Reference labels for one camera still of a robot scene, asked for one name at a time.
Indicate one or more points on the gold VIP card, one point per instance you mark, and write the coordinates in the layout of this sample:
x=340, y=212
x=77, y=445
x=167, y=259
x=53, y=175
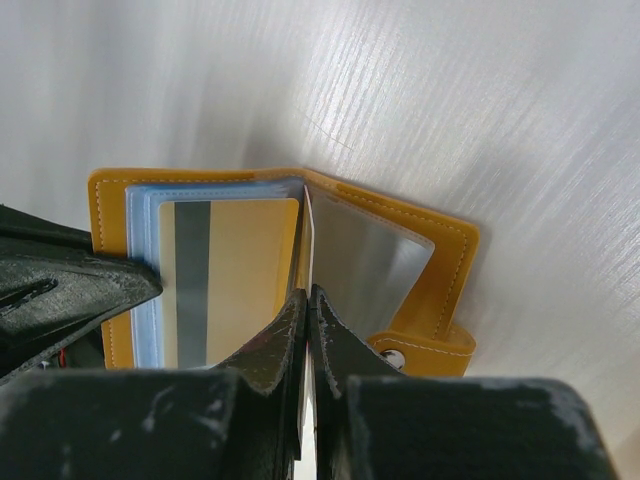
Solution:
x=306, y=466

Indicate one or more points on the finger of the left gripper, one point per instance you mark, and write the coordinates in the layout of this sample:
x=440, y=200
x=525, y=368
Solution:
x=55, y=289

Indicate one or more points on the gold magnetic stripe card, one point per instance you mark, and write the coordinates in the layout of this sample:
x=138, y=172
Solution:
x=225, y=266

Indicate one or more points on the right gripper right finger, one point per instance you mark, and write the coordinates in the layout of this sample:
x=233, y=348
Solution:
x=374, y=422

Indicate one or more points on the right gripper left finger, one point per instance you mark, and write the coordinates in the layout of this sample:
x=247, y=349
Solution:
x=237, y=420

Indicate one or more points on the orange leather card holder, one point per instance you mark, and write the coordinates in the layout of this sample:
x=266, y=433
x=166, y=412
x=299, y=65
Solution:
x=422, y=330

